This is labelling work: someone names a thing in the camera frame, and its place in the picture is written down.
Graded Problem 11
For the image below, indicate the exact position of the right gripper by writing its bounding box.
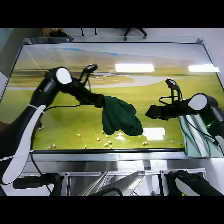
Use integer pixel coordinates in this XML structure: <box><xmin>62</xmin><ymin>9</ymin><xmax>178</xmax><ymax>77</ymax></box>
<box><xmin>145</xmin><ymin>103</ymin><xmax>167</xmax><ymax>121</ymax></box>

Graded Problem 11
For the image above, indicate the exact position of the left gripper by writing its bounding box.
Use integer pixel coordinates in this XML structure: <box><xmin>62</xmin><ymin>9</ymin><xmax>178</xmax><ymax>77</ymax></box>
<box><xmin>93</xmin><ymin>93</ymin><xmax>107</xmax><ymax>109</ymax></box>

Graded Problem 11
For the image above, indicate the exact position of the green shirt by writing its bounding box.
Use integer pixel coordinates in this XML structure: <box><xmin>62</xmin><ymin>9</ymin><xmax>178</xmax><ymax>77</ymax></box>
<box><xmin>101</xmin><ymin>95</ymin><xmax>145</xmax><ymax>137</ymax></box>

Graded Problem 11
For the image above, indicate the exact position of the pale green garment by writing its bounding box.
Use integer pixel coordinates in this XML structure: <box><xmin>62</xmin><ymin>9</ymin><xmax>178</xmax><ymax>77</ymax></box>
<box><xmin>179</xmin><ymin>114</ymin><xmax>224</xmax><ymax>158</ymax></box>

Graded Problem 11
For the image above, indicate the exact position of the black office chair base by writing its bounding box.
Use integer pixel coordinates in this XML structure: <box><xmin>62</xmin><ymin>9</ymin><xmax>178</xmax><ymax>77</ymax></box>
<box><xmin>122</xmin><ymin>28</ymin><xmax>148</xmax><ymax>42</ymax></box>

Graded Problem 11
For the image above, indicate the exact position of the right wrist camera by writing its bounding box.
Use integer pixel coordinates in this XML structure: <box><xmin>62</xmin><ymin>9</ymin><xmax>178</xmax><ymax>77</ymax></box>
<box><xmin>158</xmin><ymin>78</ymin><xmax>184</xmax><ymax>106</ymax></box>

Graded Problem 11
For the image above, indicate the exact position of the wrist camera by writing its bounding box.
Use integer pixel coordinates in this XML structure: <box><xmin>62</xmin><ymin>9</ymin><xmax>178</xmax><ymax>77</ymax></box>
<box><xmin>78</xmin><ymin>63</ymin><xmax>99</xmax><ymax>91</ymax></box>
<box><xmin>158</xmin><ymin>78</ymin><xmax>184</xmax><ymax>106</ymax></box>

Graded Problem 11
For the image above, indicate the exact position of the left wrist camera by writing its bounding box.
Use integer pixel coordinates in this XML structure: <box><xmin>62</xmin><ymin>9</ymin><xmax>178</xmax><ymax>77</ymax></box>
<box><xmin>78</xmin><ymin>63</ymin><xmax>99</xmax><ymax>91</ymax></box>

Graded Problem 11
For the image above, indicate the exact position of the black cable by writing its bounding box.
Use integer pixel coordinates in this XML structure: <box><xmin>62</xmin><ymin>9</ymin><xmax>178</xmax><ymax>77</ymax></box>
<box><xmin>184</xmin><ymin>114</ymin><xmax>221</xmax><ymax>147</ymax></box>
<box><xmin>30</xmin><ymin>150</ymin><xmax>55</xmax><ymax>196</ymax></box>

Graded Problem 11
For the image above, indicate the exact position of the silver frame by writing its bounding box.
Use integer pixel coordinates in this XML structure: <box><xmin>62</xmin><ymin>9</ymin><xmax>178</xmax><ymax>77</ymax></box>
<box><xmin>0</xmin><ymin>35</ymin><xmax>224</xmax><ymax>197</ymax></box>

